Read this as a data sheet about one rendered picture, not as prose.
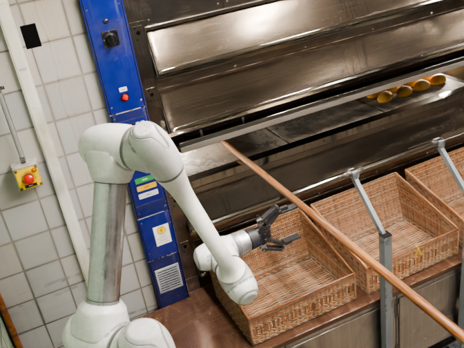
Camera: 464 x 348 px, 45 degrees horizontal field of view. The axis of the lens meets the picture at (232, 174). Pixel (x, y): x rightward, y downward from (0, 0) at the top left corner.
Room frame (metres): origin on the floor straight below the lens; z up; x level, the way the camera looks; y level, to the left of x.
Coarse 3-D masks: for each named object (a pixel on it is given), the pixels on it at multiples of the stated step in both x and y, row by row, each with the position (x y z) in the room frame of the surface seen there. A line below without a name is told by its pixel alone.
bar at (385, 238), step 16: (432, 144) 2.28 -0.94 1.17; (384, 160) 2.19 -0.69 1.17; (448, 160) 2.24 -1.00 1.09; (336, 176) 2.11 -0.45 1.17; (352, 176) 2.13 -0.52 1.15; (304, 192) 2.05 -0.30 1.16; (256, 208) 1.97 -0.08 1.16; (368, 208) 2.04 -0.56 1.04; (384, 240) 1.92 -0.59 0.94; (384, 256) 1.92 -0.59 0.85; (384, 288) 1.92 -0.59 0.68; (384, 304) 1.93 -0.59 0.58; (384, 320) 1.93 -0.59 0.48; (384, 336) 1.93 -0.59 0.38
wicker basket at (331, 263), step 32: (256, 224) 2.33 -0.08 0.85; (288, 224) 2.38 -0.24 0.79; (256, 256) 2.28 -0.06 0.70; (288, 256) 2.32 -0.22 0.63; (320, 256) 2.25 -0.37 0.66; (288, 288) 2.14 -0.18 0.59; (320, 288) 1.93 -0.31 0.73; (352, 288) 2.01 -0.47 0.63; (256, 320) 1.81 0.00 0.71; (288, 320) 1.87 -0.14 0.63
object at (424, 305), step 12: (228, 144) 2.55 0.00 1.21; (240, 156) 2.40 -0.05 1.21; (252, 168) 2.27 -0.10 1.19; (288, 192) 1.99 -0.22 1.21; (300, 204) 1.88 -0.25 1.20; (312, 216) 1.79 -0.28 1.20; (324, 228) 1.71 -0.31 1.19; (348, 240) 1.59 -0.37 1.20; (360, 252) 1.52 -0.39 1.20; (372, 264) 1.45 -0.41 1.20; (384, 276) 1.39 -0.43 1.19; (396, 288) 1.33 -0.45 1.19; (408, 288) 1.31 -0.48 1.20; (420, 300) 1.25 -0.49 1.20; (432, 312) 1.20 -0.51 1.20; (444, 324) 1.15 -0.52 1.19; (456, 336) 1.10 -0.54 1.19
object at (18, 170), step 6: (18, 162) 2.03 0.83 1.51; (30, 162) 2.01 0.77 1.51; (36, 162) 2.00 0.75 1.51; (12, 168) 1.98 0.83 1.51; (18, 168) 1.98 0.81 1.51; (24, 168) 1.98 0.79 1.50; (30, 168) 1.99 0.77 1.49; (36, 168) 1.99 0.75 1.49; (18, 174) 1.97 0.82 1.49; (24, 174) 1.98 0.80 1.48; (30, 174) 1.99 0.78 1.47; (36, 174) 1.99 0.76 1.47; (18, 180) 1.97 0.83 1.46; (36, 180) 1.99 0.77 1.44; (42, 180) 2.00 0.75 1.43; (18, 186) 1.97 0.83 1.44; (24, 186) 1.97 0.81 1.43; (30, 186) 1.98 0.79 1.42; (36, 186) 1.99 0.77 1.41
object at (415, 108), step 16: (448, 96) 2.78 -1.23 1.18; (400, 112) 2.68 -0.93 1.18; (416, 112) 2.71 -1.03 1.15; (336, 128) 2.60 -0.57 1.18; (352, 128) 2.57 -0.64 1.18; (368, 128) 2.61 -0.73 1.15; (288, 144) 2.50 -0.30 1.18; (304, 144) 2.48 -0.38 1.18; (320, 144) 2.51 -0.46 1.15; (240, 160) 2.41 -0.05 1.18; (256, 160) 2.39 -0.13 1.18; (272, 160) 2.42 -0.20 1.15; (192, 176) 2.32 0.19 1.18; (208, 176) 2.30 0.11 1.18; (224, 176) 2.33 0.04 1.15
